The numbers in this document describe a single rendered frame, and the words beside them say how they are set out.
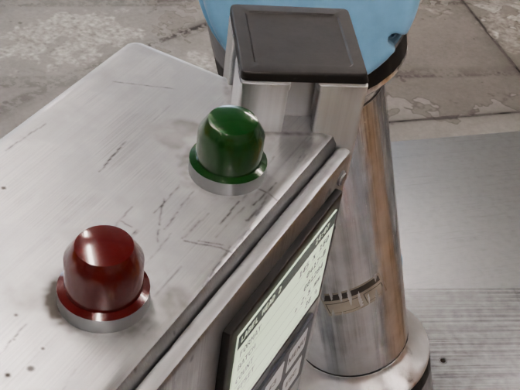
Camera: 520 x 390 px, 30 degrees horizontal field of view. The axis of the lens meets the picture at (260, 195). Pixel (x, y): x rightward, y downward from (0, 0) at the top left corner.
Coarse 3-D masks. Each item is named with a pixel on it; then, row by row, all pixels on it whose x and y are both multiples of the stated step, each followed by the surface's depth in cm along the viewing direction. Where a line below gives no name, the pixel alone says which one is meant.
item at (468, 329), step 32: (512, 288) 122; (448, 320) 117; (480, 320) 118; (512, 320) 118; (448, 352) 113; (480, 352) 114; (512, 352) 114; (448, 384) 110; (480, 384) 110; (512, 384) 111
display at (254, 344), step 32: (320, 224) 34; (288, 256) 32; (320, 256) 36; (288, 288) 33; (320, 288) 38; (256, 320) 31; (288, 320) 35; (224, 352) 30; (256, 352) 33; (224, 384) 31; (256, 384) 35
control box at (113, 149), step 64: (128, 64) 36; (192, 64) 37; (64, 128) 33; (128, 128) 33; (192, 128) 34; (0, 192) 30; (64, 192) 31; (128, 192) 31; (192, 192) 31; (256, 192) 32; (320, 192) 33; (0, 256) 28; (192, 256) 29; (256, 256) 30; (0, 320) 26; (64, 320) 27; (192, 320) 28; (0, 384) 25; (64, 384) 25; (128, 384) 26; (192, 384) 29
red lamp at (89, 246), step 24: (96, 240) 26; (120, 240) 26; (72, 264) 26; (96, 264) 26; (120, 264) 26; (144, 264) 27; (72, 288) 26; (96, 288) 26; (120, 288) 26; (144, 288) 27; (72, 312) 26; (96, 312) 26; (120, 312) 26; (144, 312) 27
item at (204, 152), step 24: (216, 120) 31; (240, 120) 31; (216, 144) 31; (240, 144) 30; (192, 168) 32; (216, 168) 31; (240, 168) 31; (264, 168) 32; (216, 192) 31; (240, 192) 31
